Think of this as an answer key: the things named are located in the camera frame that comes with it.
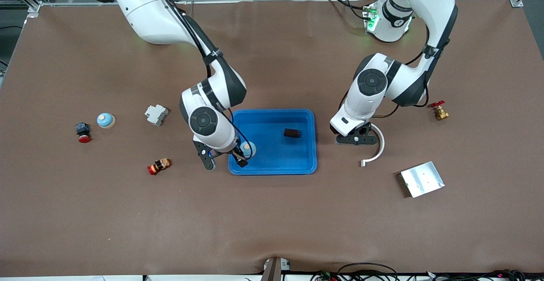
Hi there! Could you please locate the black left base cable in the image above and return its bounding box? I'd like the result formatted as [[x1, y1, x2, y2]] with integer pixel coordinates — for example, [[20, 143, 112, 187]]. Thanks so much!
[[325, 0, 370, 20]]

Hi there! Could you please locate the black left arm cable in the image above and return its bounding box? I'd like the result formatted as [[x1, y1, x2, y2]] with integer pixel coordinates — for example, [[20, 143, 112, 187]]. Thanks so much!
[[340, 39, 447, 119]]

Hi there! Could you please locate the silver metal power supply box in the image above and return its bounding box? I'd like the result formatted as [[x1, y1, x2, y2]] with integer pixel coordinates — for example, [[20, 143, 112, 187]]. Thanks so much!
[[399, 161, 445, 199]]

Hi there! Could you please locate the white circuit breaker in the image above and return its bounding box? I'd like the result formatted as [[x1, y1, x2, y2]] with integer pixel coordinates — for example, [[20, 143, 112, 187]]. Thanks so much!
[[144, 104, 170, 127]]

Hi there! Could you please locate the red button with dark block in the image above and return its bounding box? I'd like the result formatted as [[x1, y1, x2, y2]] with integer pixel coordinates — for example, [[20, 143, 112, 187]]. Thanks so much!
[[75, 122, 91, 144]]

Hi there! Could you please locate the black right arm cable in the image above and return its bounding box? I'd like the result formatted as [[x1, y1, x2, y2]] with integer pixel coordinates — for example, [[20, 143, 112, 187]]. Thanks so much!
[[149, 0, 252, 154]]

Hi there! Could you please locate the white curved plastic bracket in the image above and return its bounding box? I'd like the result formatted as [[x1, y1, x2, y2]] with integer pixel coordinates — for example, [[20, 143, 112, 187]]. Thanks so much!
[[360, 122, 385, 167]]

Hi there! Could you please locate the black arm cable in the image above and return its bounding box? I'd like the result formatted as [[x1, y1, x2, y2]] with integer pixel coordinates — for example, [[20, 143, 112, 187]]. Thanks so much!
[[149, 0, 252, 154], [340, 39, 447, 119]]

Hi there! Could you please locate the red emergency stop orange body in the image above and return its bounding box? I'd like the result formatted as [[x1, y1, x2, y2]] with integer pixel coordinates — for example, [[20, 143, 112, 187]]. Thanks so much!
[[147, 158, 171, 176]]

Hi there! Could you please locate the blue dome bell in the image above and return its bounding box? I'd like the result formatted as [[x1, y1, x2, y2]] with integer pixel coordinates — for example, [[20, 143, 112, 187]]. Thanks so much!
[[238, 141, 257, 159], [96, 113, 116, 129]]

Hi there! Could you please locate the blue plastic tray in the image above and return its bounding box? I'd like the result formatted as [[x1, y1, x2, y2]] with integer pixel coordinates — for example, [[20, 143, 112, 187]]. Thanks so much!
[[228, 109, 318, 176]]

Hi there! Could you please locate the brass valve with red handle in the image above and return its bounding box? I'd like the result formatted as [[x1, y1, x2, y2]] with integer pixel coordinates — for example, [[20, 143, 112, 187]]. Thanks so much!
[[428, 100, 450, 121]]

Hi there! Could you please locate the black cable bundle with loop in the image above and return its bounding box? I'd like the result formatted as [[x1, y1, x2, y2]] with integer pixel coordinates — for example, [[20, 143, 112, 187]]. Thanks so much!
[[310, 263, 400, 281]]

